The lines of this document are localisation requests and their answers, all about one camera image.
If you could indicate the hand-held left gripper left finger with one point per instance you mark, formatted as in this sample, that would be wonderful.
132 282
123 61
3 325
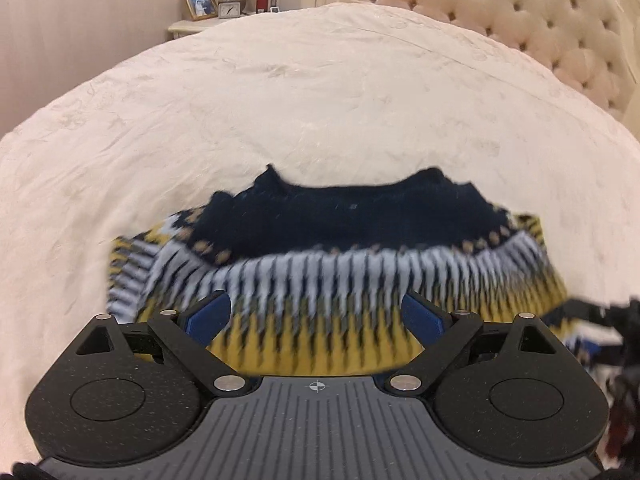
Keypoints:
210 314

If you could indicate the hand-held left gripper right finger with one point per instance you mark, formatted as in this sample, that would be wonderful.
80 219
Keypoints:
424 316

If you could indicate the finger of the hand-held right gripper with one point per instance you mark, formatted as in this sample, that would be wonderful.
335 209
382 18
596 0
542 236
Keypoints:
590 311

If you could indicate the navy yellow white patterned sweater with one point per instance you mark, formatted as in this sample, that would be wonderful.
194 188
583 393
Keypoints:
340 280

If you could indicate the white embossed bedspread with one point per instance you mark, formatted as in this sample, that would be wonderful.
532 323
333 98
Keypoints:
320 110

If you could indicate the white nightstand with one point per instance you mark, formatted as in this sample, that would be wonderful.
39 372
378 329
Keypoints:
200 26

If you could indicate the cream tufted headboard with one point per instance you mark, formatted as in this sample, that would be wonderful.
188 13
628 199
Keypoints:
525 15

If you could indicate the small alarm clock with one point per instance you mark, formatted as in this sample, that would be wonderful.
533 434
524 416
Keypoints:
229 10

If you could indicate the gold framed photo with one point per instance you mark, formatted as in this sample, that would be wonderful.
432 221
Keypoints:
201 5

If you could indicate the white curtain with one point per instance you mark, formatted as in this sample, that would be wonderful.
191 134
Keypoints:
75 35

